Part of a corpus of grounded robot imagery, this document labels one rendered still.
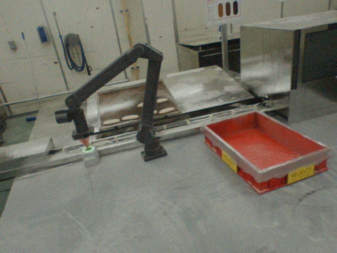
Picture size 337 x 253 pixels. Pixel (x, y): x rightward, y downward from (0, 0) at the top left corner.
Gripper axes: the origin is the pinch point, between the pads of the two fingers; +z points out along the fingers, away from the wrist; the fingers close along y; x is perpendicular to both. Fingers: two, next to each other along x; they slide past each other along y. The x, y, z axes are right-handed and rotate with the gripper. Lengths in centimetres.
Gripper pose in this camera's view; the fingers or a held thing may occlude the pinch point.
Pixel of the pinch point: (88, 147)
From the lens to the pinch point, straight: 134.1
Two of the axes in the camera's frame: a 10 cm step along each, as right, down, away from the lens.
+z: 1.3, 9.0, 4.2
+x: -2.2, -3.9, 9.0
